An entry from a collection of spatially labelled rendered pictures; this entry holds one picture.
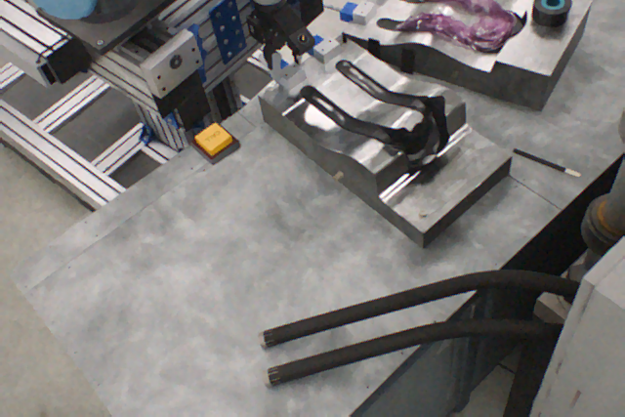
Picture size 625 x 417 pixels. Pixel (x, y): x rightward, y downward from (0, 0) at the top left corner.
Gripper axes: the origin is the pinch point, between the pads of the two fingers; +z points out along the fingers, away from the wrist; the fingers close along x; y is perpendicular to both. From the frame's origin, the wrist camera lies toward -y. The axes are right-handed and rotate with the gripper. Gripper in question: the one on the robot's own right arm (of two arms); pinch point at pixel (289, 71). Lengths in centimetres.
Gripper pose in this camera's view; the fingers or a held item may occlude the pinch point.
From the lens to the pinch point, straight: 158.7
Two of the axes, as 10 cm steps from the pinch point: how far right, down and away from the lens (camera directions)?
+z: 1.1, 6.0, 8.0
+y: -6.7, -5.5, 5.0
